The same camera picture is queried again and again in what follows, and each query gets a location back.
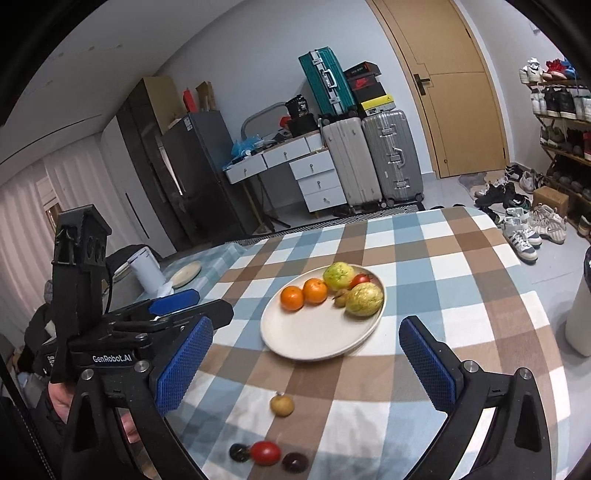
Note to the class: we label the small cardboard box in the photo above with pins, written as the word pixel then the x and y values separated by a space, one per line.
pixel 550 198

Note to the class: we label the person's left forearm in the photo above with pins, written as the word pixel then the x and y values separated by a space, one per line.
pixel 44 438

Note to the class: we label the blue plastic bag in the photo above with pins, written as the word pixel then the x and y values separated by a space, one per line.
pixel 242 147

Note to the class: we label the orange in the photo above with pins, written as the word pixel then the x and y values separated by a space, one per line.
pixel 292 297
pixel 315 290

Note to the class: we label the small brown fruit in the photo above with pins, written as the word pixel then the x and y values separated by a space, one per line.
pixel 341 297

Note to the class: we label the red tomato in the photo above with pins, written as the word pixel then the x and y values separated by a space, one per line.
pixel 264 453
pixel 360 280

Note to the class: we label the brown paper bag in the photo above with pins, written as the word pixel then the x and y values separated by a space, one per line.
pixel 205 97

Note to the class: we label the red bag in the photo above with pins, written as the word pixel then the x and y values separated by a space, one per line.
pixel 188 99

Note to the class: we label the scattered pile of shoes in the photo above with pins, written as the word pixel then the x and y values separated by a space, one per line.
pixel 521 221

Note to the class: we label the large cardboard box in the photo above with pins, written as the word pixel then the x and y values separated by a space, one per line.
pixel 159 101

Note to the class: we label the white kettle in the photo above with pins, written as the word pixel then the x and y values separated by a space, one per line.
pixel 147 272

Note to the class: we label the yellow-green guava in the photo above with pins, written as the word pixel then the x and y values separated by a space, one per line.
pixel 338 275

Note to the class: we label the black shoe box red lid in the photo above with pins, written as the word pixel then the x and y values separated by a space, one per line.
pixel 362 69

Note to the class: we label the person's left hand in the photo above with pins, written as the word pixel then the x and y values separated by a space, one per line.
pixel 60 399

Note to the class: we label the silver suitcase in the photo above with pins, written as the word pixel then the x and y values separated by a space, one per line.
pixel 392 154

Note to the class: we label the plain black shoe box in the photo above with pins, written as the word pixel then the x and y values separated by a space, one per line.
pixel 369 94

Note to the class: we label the cream round plate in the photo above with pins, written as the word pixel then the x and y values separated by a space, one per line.
pixel 314 332

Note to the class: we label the wooden round plate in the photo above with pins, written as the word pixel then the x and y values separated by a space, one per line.
pixel 185 273

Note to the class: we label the dark tall cabinet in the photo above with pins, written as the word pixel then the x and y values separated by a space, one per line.
pixel 138 152

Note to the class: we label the shoe rack with shoes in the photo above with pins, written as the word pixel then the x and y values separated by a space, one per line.
pixel 558 101

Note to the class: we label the white curtain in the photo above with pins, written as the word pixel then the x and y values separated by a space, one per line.
pixel 78 184

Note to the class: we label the black storage box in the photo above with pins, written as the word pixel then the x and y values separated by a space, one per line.
pixel 302 123

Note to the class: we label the teal suitcase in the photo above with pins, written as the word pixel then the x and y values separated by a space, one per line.
pixel 323 81

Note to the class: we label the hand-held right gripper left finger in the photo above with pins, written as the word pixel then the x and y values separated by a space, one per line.
pixel 182 364

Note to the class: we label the dark grey fridge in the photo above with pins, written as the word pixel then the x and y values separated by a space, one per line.
pixel 194 170

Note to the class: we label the wooden door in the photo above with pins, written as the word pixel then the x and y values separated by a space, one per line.
pixel 457 115

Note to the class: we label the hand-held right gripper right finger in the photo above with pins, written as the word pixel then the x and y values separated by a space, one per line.
pixel 427 364

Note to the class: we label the mottled green round fruit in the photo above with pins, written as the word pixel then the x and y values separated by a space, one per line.
pixel 364 299

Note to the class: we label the small grey floor rug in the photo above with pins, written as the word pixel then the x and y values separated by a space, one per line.
pixel 471 180

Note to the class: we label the yellow and black shoe box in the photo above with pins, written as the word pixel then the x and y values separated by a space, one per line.
pixel 378 105

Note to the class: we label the wooden shoe rack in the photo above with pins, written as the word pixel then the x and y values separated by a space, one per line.
pixel 558 152

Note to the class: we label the beige suitcase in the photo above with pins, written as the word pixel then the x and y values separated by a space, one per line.
pixel 351 161

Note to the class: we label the dark purple plum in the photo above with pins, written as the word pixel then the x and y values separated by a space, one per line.
pixel 295 462
pixel 238 453

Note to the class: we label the black printed bag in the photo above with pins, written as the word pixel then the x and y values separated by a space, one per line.
pixel 298 107

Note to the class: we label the white desk with drawers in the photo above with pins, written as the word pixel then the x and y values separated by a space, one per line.
pixel 314 180

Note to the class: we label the red and black shoe box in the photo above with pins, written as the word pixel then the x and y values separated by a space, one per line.
pixel 364 83

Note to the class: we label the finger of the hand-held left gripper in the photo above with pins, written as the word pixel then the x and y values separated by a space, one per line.
pixel 175 300
pixel 217 314

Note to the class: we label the round brown longan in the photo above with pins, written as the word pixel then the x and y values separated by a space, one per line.
pixel 282 405

